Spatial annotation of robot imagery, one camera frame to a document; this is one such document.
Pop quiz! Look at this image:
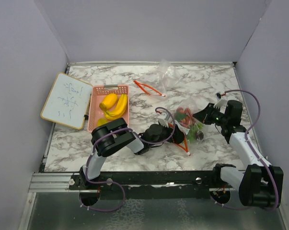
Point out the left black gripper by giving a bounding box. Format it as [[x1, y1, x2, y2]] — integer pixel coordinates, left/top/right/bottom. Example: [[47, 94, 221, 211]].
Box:
[[149, 121, 187, 148]]

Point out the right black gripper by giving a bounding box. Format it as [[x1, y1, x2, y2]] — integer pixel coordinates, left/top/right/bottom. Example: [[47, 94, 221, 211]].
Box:
[[193, 103, 228, 127]]

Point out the red fake berry bunch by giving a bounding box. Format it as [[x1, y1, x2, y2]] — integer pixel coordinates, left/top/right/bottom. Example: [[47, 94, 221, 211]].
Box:
[[174, 107, 196, 128]]

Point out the green fake grape bunch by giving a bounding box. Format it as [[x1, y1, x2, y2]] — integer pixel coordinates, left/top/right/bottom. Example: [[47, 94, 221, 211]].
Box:
[[186, 123, 204, 142]]

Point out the zip bag with berries grapes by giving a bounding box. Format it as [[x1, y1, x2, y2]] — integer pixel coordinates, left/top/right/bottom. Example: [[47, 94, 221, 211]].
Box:
[[173, 97, 205, 156]]

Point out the yellow fake banana bunch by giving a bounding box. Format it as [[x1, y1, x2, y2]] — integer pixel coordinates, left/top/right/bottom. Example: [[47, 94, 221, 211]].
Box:
[[104, 94, 128, 120]]

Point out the yellow green fake starfruit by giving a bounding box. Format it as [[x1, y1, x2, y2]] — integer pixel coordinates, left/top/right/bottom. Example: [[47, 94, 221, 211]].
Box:
[[97, 118, 109, 127]]

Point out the zip bag with yellow fruit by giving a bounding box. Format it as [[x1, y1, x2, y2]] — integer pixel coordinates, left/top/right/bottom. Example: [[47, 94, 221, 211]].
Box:
[[133, 60, 182, 97]]

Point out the pink plastic basket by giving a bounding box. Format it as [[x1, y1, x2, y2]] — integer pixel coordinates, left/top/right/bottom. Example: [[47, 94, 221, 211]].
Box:
[[87, 84, 129, 133]]

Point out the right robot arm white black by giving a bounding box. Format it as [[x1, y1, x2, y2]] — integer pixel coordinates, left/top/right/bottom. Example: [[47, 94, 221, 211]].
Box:
[[193, 100, 283, 210]]

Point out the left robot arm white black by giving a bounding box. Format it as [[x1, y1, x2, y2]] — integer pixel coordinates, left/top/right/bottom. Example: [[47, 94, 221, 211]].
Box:
[[80, 118, 185, 189]]

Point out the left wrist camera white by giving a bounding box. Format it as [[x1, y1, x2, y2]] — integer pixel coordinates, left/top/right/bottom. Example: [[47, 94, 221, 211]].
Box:
[[158, 112, 173, 127]]

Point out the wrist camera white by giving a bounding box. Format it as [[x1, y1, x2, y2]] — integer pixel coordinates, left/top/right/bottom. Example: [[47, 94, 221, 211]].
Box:
[[214, 92, 227, 109], [158, 112, 173, 127]]

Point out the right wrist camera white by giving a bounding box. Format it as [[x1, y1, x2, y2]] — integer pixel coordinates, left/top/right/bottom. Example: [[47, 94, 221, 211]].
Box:
[[214, 92, 227, 109]]

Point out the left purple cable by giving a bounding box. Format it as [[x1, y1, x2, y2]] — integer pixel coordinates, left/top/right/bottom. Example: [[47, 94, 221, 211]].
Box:
[[85, 106, 176, 212]]

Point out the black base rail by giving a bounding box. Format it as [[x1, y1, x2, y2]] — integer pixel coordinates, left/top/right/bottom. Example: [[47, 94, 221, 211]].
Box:
[[69, 171, 231, 200]]

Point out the small whiteboard wooden frame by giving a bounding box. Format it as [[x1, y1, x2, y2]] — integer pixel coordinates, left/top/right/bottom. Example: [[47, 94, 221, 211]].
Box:
[[40, 72, 92, 130]]

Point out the aluminium frame rail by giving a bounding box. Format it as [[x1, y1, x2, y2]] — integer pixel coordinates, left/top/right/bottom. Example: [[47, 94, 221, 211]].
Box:
[[28, 172, 72, 193]]

